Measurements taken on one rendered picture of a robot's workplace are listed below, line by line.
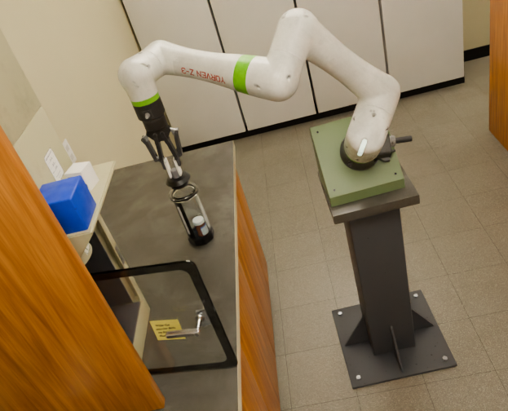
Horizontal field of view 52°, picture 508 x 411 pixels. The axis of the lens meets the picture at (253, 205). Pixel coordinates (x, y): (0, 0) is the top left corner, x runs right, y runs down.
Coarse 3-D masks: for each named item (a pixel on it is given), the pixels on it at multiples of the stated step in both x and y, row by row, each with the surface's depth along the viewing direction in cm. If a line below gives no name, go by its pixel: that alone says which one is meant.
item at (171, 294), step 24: (168, 264) 121; (192, 264) 120; (120, 288) 127; (144, 288) 126; (168, 288) 126; (192, 288) 125; (120, 312) 132; (144, 312) 132; (168, 312) 131; (192, 312) 130; (216, 312) 130; (144, 336) 137; (192, 336) 136; (216, 336) 135; (144, 360) 144; (168, 360) 143; (192, 360) 142; (216, 360) 141
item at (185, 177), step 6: (174, 168) 183; (174, 174) 183; (186, 174) 184; (168, 180) 184; (174, 180) 183; (180, 180) 182; (186, 180) 183; (168, 186) 183; (174, 186) 182; (180, 186) 183
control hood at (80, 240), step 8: (96, 168) 142; (104, 168) 141; (112, 168) 141; (104, 176) 137; (96, 184) 135; (104, 184) 134; (96, 192) 131; (104, 192) 131; (96, 200) 128; (96, 208) 125; (96, 216) 123; (80, 232) 118; (88, 232) 118; (72, 240) 119; (80, 240) 119; (88, 240) 119; (80, 248) 120; (80, 256) 122
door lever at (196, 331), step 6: (198, 318) 130; (204, 318) 131; (198, 324) 129; (174, 330) 129; (180, 330) 128; (186, 330) 128; (192, 330) 127; (198, 330) 127; (168, 336) 129; (174, 336) 128; (180, 336) 128; (186, 336) 128; (198, 336) 127
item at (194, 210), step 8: (192, 184) 190; (176, 192) 192; (184, 192) 194; (192, 192) 186; (176, 200) 185; (192, 200) 187; (200, 200) 192; (184, 208) 188; (192, 208) 188; (200, 208) 191; (192, 216) 190; (200, 216) 192; (192, 224) 192; (200, 224) 193; (208, 224) 197; (200, 232) 195; (208, 232) 197
